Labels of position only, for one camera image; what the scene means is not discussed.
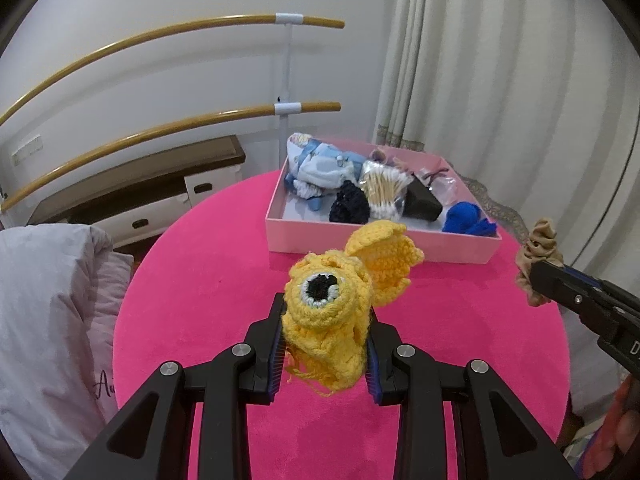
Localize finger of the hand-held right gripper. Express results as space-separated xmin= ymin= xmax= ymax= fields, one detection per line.
xmin=561 ymin=265 xmax=640 ymax=312
xmin=529 ymin=258 xmax=624 ymax=342

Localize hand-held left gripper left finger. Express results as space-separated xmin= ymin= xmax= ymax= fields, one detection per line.
xmin=65 ymin=291 xmax=287 ymax=480

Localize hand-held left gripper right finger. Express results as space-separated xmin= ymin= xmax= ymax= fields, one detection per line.
xmin=366 ymin=309 xmax=576 ymax=480

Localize beige scrunchie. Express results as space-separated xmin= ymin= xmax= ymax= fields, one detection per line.
xmin=515 ymin=217 xmax=565 ymax=307

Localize yellow crochet toy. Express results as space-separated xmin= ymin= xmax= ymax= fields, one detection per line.
xmin=280 ymin=220 xmax=426 ymax=399

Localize pink shallow box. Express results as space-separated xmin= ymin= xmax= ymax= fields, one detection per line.
xmin=265 ymin=152 xmax=502 ymax=266

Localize blue printed baby hat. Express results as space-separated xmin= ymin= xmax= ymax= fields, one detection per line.
xmin=286 ymin=132 xmax=366 ymax=196

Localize light blue soft cloth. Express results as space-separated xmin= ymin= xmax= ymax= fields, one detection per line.
xmin=340 ymin=151 xmax=367 ymax=183

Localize person's right hand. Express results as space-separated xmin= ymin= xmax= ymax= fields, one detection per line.
xmin=612 ymin=375 xmax=640 ymax=461

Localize royal blue cloth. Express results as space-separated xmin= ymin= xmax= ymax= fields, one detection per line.
xmin=441 ymin=201 xmax=498 ymax=237

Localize round pink table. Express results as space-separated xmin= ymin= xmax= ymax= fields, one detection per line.
xmin=112 ymin=167 xmax=571 ymax=480

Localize clear plastic bag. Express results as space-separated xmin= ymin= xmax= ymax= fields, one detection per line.
xmin=415 ymin=160 xmax=458 ymax=198

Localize black pouch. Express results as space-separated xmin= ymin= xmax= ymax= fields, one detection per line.
xmin=402 ymin=180 xmax=445 ymax=222

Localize dark navy scrunchie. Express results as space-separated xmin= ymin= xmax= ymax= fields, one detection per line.
xmin=328 ymin=180 xmax=372 ymax=224

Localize white ruffled cloth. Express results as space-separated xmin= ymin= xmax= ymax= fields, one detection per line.
xmin=292 ymin=177 xmax=333 ymax=211

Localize bag of cotton swabs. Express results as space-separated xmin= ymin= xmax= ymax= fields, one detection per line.
xmin=360 ymin=160 xmax=413 ymax=222

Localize white lace-trimmed curtain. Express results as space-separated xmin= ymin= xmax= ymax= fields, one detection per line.
xmin=372 ymin=0 xmax=640 ymax=281

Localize dark-topped white cabinet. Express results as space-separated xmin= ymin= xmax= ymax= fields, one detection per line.
xmin=27 ymin=135 xmax=247 ymax=249

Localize short wooden barre rail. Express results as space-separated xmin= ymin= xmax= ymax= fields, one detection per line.
xmin=0 ymin=102 xmax=342 ymax=213

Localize white barre post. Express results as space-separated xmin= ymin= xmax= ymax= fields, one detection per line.
xmin=272 ymin=12 xmax=303 ymax=171

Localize white wall sockets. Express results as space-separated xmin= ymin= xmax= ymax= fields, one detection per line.
xmin=11 ymin=135 xmax=42 ymax=166

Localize long wooden barre rail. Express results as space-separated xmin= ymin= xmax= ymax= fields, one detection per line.
xmin=0 ymin=14 xmax=346 ymax=128

